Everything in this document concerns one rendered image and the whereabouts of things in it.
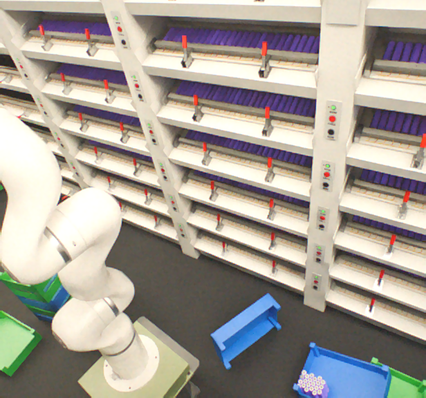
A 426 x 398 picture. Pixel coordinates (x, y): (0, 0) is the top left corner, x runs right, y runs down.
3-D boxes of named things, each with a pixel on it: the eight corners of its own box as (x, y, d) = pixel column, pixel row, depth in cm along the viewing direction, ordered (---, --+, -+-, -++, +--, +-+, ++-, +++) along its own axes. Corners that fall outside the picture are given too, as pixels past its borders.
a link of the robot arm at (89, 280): (72, 311, 101) (115, 273, 110) (99, 340, 97) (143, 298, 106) (16, 213, 62) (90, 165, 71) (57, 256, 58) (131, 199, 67)
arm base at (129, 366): (129, 405, 110) (111, 382, 98) (93, 369, 120) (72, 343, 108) (171, 356, 120) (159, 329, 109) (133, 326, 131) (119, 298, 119)
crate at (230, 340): (216, 355, 155) (227, 370, 149) (210, 334, 141) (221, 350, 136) (270, 315, 165) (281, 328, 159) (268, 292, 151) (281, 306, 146)
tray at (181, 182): (309, 238, 136) (306, 230, 128) (181, 196, 164) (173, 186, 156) (326, 194, 142) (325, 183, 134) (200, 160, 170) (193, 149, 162)
